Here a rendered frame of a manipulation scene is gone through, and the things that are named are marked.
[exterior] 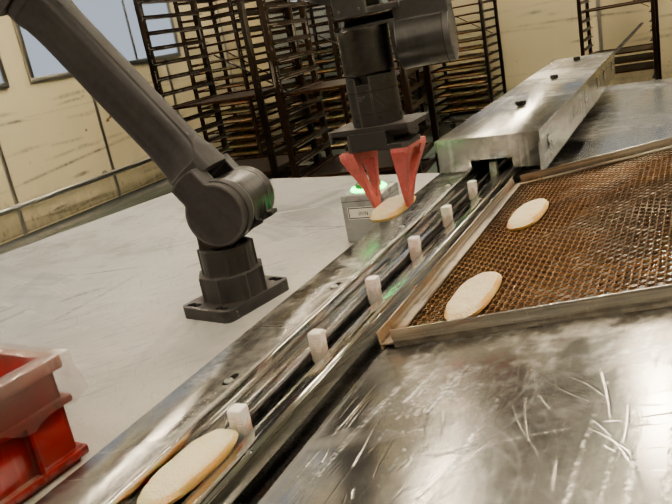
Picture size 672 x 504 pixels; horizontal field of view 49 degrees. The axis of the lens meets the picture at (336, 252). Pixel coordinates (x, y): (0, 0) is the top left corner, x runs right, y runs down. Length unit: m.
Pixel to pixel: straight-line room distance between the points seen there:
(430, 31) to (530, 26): 7.14
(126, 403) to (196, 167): 0.29
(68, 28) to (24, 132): 5.37
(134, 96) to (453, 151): 0.59
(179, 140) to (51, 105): 5.65
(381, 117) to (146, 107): 0.29
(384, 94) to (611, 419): 0.50
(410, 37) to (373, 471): 0.50
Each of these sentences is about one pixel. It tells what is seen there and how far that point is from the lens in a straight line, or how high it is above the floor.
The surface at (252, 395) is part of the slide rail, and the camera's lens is 0.65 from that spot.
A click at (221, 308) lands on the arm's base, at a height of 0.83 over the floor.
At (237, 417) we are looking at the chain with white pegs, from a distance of 0.59.
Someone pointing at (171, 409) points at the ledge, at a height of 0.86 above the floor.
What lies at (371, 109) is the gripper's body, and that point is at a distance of 0.82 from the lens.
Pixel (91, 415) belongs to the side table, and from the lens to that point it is 0.78.
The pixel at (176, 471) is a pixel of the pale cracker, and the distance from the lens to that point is 0.56.
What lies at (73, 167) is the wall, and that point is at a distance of 6.62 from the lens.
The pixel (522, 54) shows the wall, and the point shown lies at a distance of 7.96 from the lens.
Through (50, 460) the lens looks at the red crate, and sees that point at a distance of 0.68.
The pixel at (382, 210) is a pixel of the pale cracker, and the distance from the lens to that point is 0.84.
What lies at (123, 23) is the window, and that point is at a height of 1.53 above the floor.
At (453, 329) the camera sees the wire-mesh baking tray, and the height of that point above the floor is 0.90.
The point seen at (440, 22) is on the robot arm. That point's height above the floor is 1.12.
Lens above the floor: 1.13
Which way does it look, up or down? 16 degrees down
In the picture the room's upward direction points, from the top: 11 degrees counter-clockwise
